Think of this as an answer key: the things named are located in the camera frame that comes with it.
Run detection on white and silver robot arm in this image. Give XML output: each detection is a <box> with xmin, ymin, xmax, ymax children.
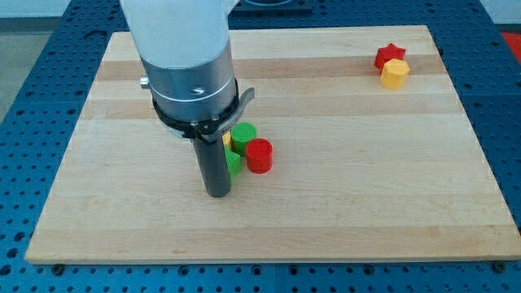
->
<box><xmin>120</xmin><ymin>0</ymin><xmax>239</xmax><ymax>122</ymax></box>

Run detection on yellow hexagon block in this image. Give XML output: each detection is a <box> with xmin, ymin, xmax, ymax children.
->
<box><xmin>380</xmin><ymin>59</ymin><xmax>410</xmax><ymax>90</ymax></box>

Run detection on red cylinder block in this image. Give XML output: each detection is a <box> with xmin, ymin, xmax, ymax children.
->
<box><xmin>246</xmin><ymin>138</ymin><xmax>274</xmax><ymax>174</ymax></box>

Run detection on green cylinder block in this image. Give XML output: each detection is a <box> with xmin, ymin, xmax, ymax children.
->
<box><xmin>231</xmin><ymin>122</ymin><xmax>257</xmax><ymax>157</ymax></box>

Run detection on green star block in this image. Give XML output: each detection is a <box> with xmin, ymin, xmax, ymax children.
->
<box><xmin>225</xmin><ymin>146</ymin><xmax>242</xmax><ymax>182</ymax></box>

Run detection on small yellow block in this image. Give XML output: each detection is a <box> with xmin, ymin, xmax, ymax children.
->
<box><xmin>222</xmin><ymin>132</ymin><xmax>233</xmax><ymax>150</ymax></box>

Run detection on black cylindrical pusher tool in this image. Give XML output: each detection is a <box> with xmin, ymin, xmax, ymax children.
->
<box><xmin>193</xmin><ymin>137</ymin><xmax>231</xmax><ymax>198</ymax></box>

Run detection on wooden board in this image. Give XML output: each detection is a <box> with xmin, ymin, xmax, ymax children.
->
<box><xmin>25</xmin><ymin>25</ymin><xmax>520</xmax><ymax>265</ymax></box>

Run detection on red star block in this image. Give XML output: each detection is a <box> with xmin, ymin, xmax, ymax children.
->
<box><xmin>374</xmin><ymin>43</ymin><xmax>406</xmax><ymax>73</ymax></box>

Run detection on red object at right edge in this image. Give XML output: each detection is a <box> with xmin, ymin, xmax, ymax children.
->
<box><xmin>501</xmin><ymin>33</ymin><xmax>521</xmax><ymax>63</ymax></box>

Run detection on black clamp ring with lever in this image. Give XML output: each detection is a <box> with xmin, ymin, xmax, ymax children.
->
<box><xmin>151</xmin><ymin>79</ymin><xmax>256</xmax><ymax>144</ymax></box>

